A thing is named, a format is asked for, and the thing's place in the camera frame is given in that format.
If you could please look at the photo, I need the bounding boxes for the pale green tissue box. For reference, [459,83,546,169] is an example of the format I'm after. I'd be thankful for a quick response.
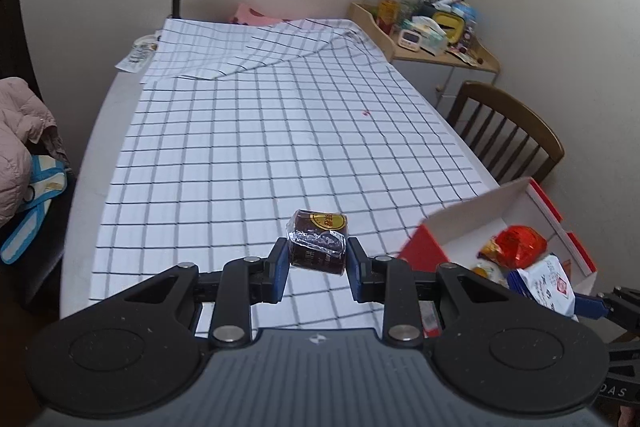
[404,17,449,56]

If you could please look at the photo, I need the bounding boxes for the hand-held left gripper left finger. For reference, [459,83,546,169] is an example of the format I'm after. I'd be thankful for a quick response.
[117,237,292,349]

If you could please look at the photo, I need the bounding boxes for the dark brown cake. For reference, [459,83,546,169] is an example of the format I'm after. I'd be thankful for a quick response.
[285,209,349,276]

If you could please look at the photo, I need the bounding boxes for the white cabinet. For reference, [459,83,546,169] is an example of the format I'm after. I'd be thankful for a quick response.
[391,56,497,114]

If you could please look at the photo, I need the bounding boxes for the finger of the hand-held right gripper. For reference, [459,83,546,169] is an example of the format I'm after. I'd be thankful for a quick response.
[573,287,640,324]

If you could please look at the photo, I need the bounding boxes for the wooden side shelf with clutter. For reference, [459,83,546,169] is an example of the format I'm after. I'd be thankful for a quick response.
[348,2,501,76]

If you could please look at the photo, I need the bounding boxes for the red crinkly snack bag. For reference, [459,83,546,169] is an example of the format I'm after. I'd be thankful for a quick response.
[477,225,549,271]

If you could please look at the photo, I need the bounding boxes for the pink puffer jacket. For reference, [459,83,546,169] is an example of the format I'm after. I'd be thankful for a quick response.
[0,77,62,229]

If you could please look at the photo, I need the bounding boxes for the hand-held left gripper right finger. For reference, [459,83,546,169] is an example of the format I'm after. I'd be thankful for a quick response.
[346,237,517,349]

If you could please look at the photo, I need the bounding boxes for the small packet near lamp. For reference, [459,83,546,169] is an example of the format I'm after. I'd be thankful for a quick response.
[114,34,162,73]

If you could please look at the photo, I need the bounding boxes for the dark wooden spindle chair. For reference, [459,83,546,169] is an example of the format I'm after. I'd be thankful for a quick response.
[446,80,566,186]

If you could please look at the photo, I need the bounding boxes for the checkered white tablecloth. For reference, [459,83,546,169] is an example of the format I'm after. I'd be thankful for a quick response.
[87,17,502,337]

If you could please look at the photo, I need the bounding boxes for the white snack packet blue edges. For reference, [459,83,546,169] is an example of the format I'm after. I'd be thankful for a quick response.
[507,254,577,319]

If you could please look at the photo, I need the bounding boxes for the yellow box with slot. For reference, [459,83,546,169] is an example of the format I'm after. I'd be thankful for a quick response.
[432,10,467,46]

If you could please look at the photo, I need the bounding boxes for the pink flat object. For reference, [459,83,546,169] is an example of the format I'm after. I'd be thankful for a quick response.
[230,3,292,27]

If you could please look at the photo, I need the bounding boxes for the clear bottle orange drink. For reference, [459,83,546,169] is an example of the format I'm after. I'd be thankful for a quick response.
[376,0,404,34]

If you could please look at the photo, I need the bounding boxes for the white cardboard box red sides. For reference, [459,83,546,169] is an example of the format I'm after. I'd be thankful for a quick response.
[397,177,599,339]

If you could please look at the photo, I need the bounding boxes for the yellow snack packet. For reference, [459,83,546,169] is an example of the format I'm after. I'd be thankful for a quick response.
[472,258,508,285]

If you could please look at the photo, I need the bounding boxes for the blue and white bag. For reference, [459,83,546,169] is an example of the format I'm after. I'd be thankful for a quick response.
[0,154,69,266]

